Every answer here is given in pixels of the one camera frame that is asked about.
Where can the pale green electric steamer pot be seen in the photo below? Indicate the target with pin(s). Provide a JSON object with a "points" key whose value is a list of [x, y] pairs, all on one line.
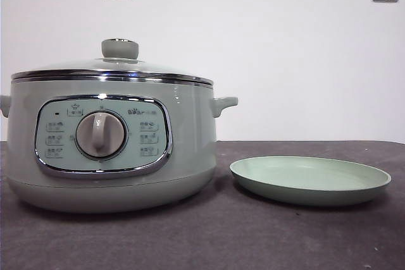
{"points": [[190, 124]]}

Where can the pale green round plate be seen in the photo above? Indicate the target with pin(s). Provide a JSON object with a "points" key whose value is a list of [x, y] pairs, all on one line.
{"points": [[310, 194]]}

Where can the glass lid with green knob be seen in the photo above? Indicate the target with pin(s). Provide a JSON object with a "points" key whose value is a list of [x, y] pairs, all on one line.
{"points": [[120, 49]]}

